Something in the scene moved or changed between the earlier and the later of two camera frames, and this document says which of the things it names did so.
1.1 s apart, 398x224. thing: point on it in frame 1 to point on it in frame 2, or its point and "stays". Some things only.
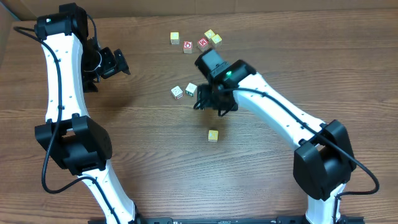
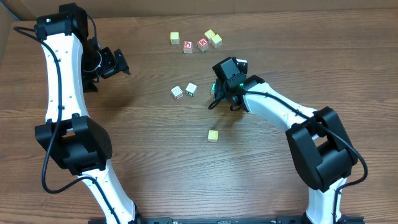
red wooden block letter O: (188, 47) stays
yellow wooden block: (213, 135) stays
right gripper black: (205, 97) to (218, 94)
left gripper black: (118, 63) stays
